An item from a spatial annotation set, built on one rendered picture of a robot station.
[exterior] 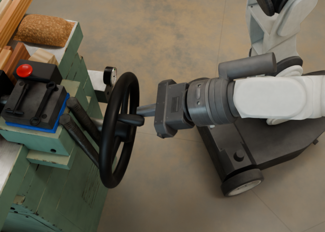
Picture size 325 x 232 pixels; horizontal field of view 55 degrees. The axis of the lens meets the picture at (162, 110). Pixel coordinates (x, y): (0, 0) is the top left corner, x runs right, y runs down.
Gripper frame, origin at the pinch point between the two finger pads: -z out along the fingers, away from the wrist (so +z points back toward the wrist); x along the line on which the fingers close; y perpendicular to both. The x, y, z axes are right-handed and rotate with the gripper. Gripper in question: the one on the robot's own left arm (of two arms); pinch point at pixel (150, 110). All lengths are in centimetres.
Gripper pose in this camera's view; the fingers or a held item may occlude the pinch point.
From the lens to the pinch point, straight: 66.6
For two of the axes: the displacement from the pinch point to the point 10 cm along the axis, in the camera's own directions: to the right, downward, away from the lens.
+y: -5.2, -3.6, -7.8
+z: 8.5, -1.2, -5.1
